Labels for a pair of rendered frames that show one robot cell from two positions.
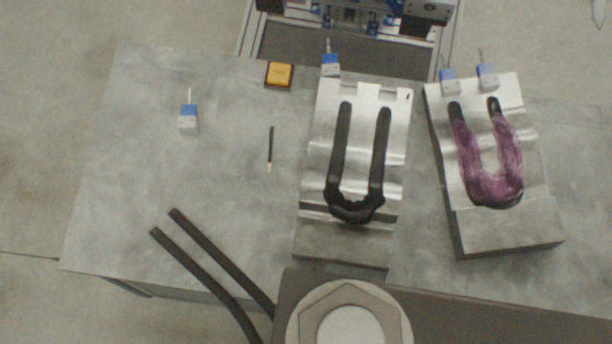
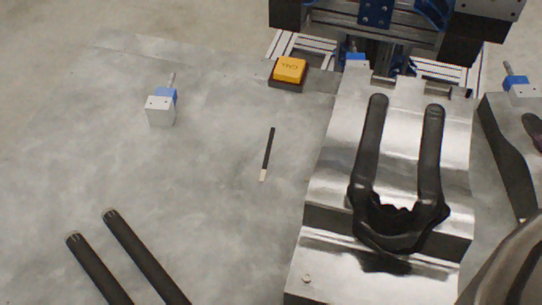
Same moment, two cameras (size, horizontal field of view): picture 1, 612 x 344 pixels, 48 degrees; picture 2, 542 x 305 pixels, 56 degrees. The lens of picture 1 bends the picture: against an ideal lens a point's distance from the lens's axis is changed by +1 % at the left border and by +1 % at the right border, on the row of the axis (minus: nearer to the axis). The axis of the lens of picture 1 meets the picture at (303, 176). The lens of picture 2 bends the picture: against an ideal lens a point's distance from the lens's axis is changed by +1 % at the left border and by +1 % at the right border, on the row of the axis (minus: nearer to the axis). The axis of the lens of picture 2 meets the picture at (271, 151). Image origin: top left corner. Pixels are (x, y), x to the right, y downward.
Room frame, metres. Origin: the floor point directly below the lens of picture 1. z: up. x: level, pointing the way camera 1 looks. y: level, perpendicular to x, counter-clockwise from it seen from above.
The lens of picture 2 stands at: (0.01, 0.05, 1.63)
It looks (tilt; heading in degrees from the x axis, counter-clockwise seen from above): 53 degrees down; 2
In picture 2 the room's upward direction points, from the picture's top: straight up
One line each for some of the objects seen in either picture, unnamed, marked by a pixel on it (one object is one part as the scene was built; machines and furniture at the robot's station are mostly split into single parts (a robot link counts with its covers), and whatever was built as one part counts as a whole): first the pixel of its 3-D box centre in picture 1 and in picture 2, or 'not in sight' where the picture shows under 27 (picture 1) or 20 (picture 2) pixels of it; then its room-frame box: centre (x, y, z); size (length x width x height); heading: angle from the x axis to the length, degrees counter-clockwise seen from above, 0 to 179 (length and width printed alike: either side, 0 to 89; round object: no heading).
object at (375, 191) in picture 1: (359, 160); (402, 158); (0.55, -0.15, 0.92); 0.35 x 0.16 x 0.09; 166
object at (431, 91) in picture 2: (386, 96); (435, 96); (0.74, -0.25, 0.87); 0.05 x 0.05 x 0.04; 76
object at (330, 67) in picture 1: (329, 58); (355, 60); (0.90, -0.11, 0.83); 0.13 x 0.05 x 0.05; 0
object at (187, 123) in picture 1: (188, 109); (166, 94); (0.77, 0.31, 0.83); 0.13 x 0.05 x 0.05; 175
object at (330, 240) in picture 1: (353, 170); (389, 180); (0.54, -0.14, 0.87); 0.50 x 0.26 x 0.14; 166
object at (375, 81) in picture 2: (348, 91); (381, 85); (0.77, -0.15, 0.87); 0.05 x 0.05 x 0.04; 76
